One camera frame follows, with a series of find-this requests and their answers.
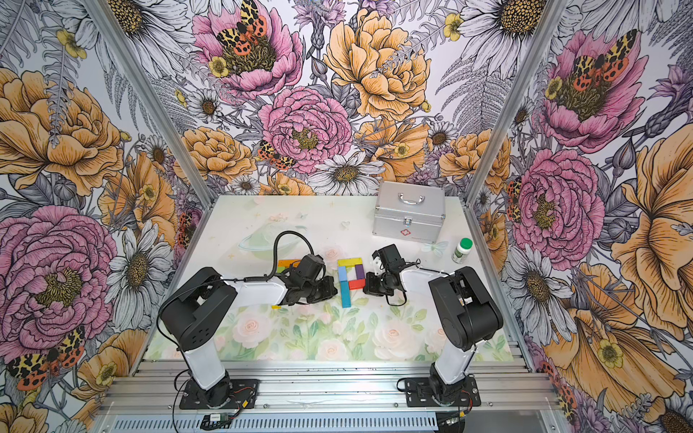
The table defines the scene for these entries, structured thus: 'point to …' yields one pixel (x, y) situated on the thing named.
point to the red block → (356, 284)
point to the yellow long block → (276, 307)
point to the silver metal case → (410, 211)
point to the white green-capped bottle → (463, 250)
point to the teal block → (346, 294)
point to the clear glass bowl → (260, 244)
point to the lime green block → (280, 270)
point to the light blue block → (343, 273)
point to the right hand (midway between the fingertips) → (364, 295)
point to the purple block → (360, 273)
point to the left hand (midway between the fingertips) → (336, 297)
